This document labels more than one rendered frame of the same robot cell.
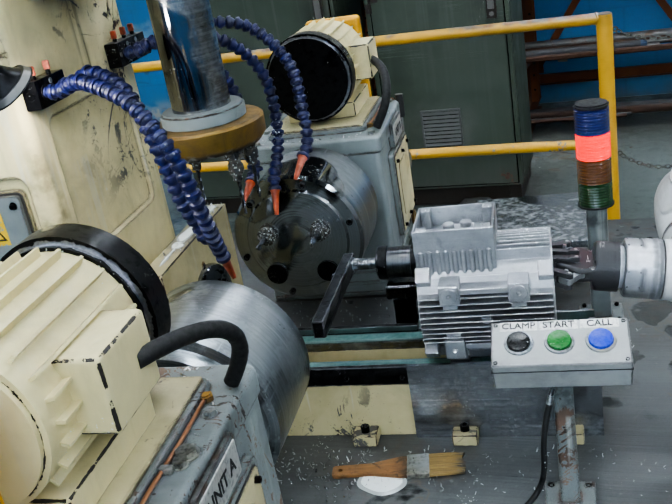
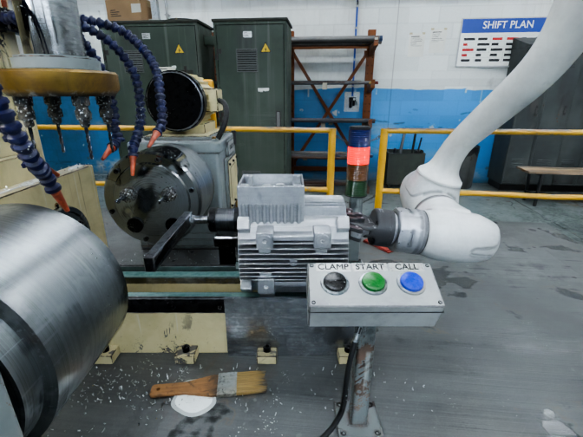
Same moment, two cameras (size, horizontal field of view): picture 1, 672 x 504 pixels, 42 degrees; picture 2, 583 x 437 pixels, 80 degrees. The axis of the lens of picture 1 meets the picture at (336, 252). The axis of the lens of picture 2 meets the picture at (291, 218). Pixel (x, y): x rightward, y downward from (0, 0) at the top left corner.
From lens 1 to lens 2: 0.68 m
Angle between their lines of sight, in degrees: 15
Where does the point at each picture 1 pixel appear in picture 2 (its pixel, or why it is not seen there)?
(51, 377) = not seen: outside the picture
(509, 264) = (313, 218)
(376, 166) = (215, 162)
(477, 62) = (270, 151)
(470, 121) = not seen: hidden behind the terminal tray
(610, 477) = (384, 395)
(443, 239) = (263, 193)
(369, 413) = (190, 335)
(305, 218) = (159, 185)
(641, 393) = not seen: hidden behind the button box
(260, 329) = (59, 256)
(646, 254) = (415, 218)
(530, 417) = (317, 341)
